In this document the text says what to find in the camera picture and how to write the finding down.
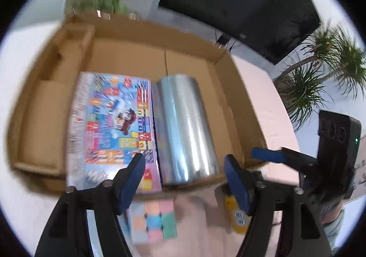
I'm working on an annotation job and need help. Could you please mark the shallow cardboard box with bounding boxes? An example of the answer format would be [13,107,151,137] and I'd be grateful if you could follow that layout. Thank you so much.
[6,12,269,193]

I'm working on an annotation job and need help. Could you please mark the silver cylindrical tin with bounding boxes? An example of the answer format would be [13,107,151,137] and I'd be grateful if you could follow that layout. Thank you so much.
[153,74,221,187]

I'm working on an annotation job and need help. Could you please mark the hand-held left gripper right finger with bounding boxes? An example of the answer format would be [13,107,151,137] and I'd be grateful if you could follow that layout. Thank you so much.
[223,154,334,257]

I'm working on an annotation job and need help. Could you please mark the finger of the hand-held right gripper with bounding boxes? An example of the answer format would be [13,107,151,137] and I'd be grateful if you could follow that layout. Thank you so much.
[252,147,318,173]

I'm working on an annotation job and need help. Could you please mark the black television stand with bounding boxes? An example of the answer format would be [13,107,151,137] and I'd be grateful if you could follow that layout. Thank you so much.
[213,31,238,53]

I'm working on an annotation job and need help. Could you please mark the yellow label jar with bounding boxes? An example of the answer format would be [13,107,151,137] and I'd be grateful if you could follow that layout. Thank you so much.
[223,184,252,235]

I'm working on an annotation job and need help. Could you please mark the pink tablecloth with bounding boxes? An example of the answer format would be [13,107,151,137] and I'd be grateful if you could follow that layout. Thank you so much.
[0,54,344,257]

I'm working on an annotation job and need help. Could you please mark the spiky palm potted plant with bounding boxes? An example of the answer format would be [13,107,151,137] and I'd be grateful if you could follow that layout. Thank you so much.
[273,19,366,131]

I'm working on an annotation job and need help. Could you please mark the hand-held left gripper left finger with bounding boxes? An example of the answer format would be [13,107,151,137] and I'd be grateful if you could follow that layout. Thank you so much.
[34,153,146,257]

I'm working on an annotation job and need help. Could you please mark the pastel puzzle cube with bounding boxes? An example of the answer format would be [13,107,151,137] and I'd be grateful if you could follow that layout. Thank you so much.
[129,199,178,244]

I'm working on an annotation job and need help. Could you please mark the colourful board game box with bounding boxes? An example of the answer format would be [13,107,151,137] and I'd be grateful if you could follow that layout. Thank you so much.
[66,71,163,193]

